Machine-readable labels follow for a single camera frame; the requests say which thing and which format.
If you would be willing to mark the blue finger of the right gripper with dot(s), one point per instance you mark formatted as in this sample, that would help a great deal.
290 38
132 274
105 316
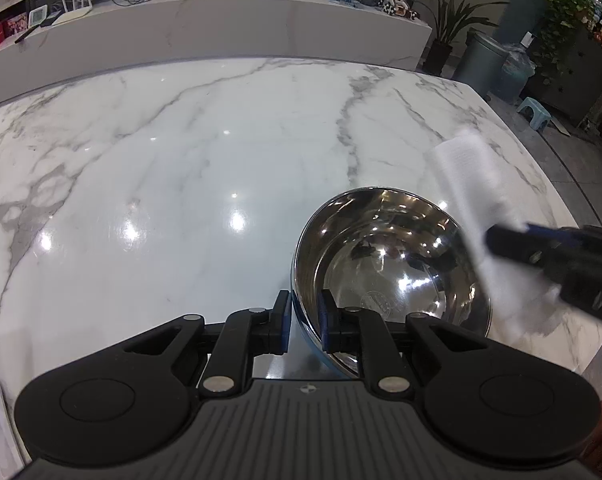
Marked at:
550 250

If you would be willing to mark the leafy green climbing plant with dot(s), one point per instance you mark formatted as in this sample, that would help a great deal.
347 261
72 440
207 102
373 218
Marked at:
555 31

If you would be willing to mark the dark grey cabinet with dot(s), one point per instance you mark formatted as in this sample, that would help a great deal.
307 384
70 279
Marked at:
574 91

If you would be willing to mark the black remote control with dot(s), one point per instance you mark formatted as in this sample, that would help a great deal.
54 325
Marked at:
28 33

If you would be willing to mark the toy figures on bench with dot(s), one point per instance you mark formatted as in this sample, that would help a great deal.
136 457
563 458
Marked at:
398 8

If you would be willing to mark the blue water jug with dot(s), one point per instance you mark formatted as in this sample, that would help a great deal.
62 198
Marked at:
514 74

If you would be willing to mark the small white thermometer display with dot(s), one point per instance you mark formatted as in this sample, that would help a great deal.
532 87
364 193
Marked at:
37 16

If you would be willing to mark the white wifi router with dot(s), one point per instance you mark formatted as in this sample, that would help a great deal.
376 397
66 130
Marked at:
72 10

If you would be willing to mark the small teal plastic stool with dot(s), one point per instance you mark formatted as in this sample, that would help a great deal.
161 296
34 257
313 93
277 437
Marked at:
535 113

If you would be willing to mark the potted long-leaf plant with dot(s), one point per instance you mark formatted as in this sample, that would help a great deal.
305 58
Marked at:
450 18

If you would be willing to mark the steel bowl blue outside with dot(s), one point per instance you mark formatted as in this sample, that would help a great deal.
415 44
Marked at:
390 251

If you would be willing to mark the grey metal trash can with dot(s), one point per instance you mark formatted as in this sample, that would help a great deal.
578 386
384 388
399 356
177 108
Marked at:
481 62

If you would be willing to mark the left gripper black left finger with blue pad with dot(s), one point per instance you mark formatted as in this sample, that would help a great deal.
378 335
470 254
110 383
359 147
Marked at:
233 345

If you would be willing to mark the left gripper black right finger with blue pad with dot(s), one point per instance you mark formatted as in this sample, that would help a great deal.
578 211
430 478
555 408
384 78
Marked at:
364 334

